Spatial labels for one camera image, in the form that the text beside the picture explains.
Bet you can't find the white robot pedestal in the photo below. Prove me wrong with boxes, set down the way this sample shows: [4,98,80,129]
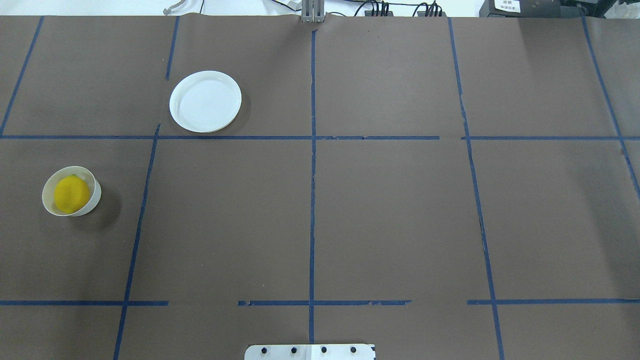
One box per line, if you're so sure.
[244,343,377,360]

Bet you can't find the white bowl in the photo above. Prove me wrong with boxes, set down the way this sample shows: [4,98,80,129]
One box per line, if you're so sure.
[41,166,102,217]

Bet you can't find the aluminium frame post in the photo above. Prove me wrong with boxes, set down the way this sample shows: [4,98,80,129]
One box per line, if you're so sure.
[300,0,326,23]

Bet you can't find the white plate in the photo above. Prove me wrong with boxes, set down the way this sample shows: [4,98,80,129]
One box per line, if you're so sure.
[168,70,243,133]

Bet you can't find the black power box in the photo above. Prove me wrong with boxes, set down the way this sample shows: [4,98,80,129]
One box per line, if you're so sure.
[478,0,599,19]

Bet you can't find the yellow lemon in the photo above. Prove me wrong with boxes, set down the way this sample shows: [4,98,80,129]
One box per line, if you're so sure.
[54,174,92,215]

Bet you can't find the brown paper table cover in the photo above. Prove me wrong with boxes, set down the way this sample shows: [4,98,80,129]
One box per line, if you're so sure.
[1,14,639,360]

